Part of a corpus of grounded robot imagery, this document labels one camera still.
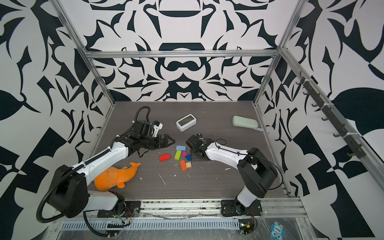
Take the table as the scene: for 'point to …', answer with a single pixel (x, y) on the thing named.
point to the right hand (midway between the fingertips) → (198, 155)
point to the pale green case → (244, 122)
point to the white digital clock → (186, 122)
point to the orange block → (183, 165)
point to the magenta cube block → (184, 154)
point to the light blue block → (181, 147)
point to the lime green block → (178, 154)
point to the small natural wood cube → (188, 165)
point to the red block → (164, 157)
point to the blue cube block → (188, 157)
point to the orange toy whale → (115, 176)
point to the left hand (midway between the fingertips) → (170, 140)
